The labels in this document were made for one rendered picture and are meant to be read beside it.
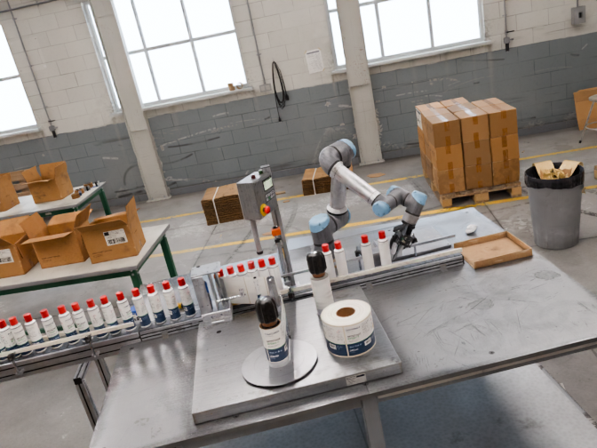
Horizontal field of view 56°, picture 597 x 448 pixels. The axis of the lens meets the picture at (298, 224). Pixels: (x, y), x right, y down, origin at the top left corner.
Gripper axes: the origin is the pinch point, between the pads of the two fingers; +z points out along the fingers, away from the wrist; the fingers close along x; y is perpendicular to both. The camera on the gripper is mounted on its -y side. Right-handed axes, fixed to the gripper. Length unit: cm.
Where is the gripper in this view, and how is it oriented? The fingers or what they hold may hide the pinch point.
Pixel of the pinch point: (393, 256)
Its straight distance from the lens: 287.0
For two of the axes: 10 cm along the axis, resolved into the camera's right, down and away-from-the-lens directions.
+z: -3.2, 9.1, 2.7
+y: 1.3, 3.2, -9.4
